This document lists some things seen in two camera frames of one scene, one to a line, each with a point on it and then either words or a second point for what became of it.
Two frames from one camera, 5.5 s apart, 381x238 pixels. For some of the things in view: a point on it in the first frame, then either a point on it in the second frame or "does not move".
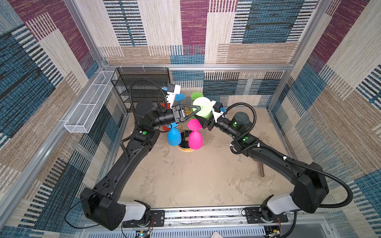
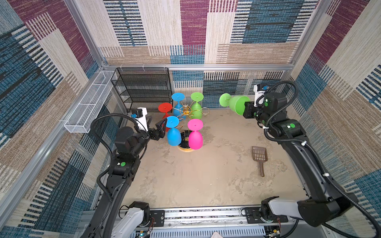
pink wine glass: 195,139 does not move
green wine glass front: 206,109 → 236,103
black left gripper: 178,115 → 159,133
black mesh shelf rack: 135,85 does not move
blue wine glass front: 174,137 does not move
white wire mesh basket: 83,119 does not move
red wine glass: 168,107 does not move
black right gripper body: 224,123 → 256,112
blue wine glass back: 179,97 does not move
